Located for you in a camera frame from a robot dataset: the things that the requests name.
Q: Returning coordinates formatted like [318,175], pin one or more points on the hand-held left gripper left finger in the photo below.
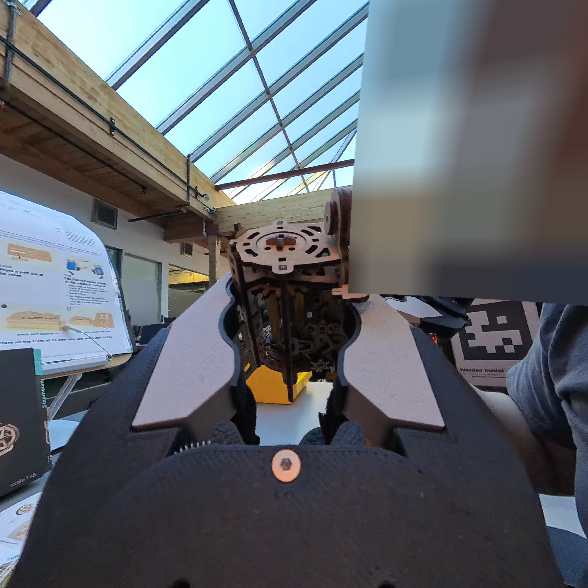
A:
[188,367]

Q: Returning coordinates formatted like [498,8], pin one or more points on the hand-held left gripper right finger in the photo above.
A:
[390,372]

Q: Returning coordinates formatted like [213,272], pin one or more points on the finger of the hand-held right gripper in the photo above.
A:
[413,308]

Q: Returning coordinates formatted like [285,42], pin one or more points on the brown wooden submarine model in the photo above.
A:
[285,257]

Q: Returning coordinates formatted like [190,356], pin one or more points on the person's right forearm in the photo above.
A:
[519,436]

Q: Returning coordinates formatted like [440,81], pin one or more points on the black model kit box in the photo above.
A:
[23,413]

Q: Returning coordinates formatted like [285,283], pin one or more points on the black framed tag sign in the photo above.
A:
[491,330]

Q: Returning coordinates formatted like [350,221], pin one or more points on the wooden document stand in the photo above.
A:
[121,358]

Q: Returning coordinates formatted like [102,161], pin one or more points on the yellow plastic bin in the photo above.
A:
[271,386]

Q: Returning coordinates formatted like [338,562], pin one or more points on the person's grey blue shirt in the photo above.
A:
[556,367]

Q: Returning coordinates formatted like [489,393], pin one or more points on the white printed instruction sheet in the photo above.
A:
[46,285]

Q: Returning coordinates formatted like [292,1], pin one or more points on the open assembly booklet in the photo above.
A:
[18,514]

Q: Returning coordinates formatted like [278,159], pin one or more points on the small grey wall vent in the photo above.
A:
[187,248]

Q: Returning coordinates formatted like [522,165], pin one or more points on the large grey wall vent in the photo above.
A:
[104,213]

